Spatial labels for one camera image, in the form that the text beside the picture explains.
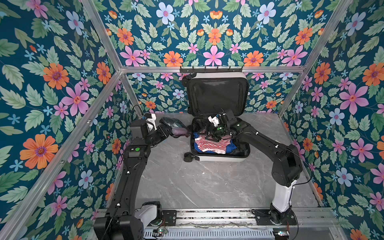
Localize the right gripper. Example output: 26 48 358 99
197 123 230 142

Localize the clear toiletry pouch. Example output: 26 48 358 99
160 117 191 138

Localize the white hard-shell suitcase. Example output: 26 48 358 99
182 72 251 163

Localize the blue cloth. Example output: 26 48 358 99
193 133 238 154

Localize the red white striped garment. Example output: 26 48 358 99
194 134 233 155

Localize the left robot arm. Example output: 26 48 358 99
94 113 172 240

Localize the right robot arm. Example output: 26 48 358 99
206 110 303 225

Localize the black hook rack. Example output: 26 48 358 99
179 66 243 74

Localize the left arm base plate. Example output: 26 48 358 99
150 210 178 227

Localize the aluminium mounting rail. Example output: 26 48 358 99
162 207 341 228

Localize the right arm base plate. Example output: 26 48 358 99
251 208 298 226

